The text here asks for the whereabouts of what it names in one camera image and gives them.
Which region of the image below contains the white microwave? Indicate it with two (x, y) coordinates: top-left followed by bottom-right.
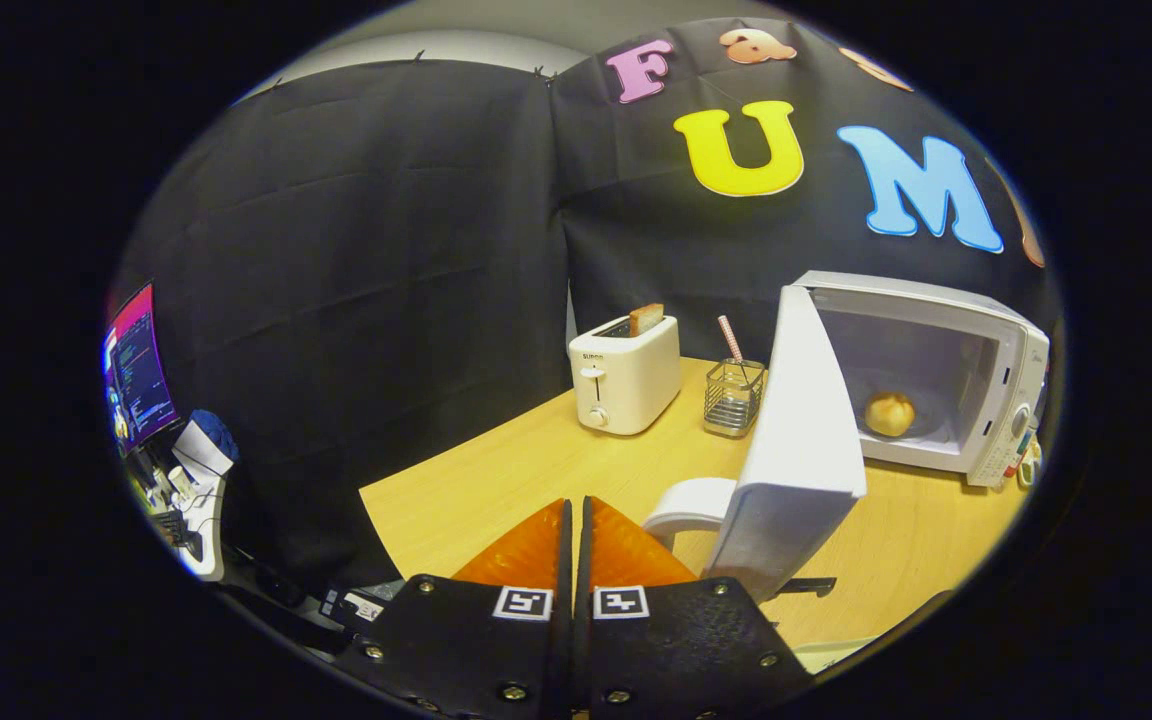
(641, 270), (1052, 604)

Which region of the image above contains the black backdrop cloth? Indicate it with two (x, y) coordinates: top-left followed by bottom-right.
(111, 15), (1062, 591)

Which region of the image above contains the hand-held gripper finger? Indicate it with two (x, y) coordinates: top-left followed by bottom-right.
(336, 497), (575, 720)
(576, 495), (817, 720)

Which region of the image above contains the golden bread roll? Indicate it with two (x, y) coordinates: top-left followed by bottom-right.
(864, 391), (917, 438)

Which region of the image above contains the computer monitor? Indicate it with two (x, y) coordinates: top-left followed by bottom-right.
(102, 282), (182, 456)

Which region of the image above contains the white tray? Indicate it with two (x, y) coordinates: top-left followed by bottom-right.
(791, 635), (882, 673)

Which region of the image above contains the white roll with blue cap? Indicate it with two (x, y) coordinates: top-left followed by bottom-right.
(171, 408), (240, 477)

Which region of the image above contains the wire mesh utensil holder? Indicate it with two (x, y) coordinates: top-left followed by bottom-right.
(703, 358), (767, 439)

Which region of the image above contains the white toaster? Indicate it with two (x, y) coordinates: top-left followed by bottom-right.
(568, 315), (683, 436)

